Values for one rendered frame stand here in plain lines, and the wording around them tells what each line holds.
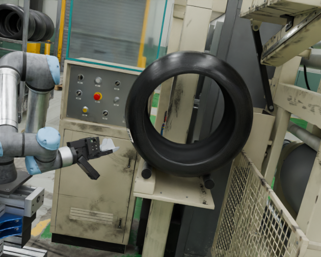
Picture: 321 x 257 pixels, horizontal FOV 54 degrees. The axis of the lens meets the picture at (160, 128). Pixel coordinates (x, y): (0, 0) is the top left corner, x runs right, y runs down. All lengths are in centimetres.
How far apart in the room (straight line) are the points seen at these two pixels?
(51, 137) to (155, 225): 105
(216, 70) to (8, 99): 78
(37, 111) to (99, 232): 113
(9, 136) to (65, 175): 113
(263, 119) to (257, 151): 17
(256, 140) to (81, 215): 126
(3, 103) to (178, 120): 89
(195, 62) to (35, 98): 68
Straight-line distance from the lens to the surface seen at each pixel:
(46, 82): 137
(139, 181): 141
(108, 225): 227
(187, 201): 145
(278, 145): 177
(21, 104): 494
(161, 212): 190
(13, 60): 134
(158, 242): 200
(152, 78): 129
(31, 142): 108
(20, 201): 162
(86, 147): 124
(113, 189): 214
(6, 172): 163
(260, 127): 170
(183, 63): 129
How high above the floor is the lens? 145
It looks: 15 degrees down
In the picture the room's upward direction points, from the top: 10 degrees clockwise
